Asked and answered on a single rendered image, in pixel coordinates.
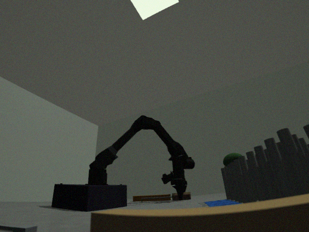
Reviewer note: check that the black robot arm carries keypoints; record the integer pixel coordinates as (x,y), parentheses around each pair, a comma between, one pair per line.
(180,159)

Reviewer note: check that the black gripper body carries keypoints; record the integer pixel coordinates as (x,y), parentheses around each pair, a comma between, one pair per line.
(179,177)

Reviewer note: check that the orange-brown flat bar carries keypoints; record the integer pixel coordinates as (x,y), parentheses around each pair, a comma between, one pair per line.
(139,198)

